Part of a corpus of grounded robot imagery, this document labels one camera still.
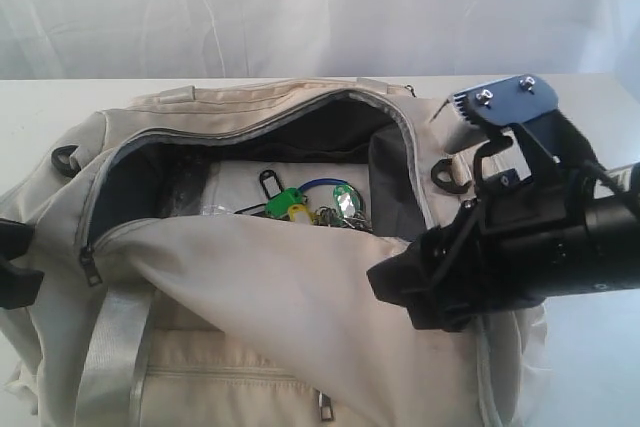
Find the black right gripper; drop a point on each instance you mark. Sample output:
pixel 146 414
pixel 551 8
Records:
pixel 502 254

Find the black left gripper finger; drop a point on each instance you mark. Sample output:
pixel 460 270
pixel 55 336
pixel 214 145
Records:
pixel 19 286

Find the beige duffel bag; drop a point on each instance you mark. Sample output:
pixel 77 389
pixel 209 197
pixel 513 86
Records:
pixel 169 298

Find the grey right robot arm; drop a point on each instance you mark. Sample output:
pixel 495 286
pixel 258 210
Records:
pixel 613 221

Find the yellow key tag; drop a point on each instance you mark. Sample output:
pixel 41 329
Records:
pixel 299 213

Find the green key tag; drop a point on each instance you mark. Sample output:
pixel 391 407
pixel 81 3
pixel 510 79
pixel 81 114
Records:
pixel 277 207

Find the black key tag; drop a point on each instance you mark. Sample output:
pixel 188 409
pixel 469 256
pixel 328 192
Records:
pixel 270 183

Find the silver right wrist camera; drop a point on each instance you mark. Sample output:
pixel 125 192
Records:
pixel 525 105

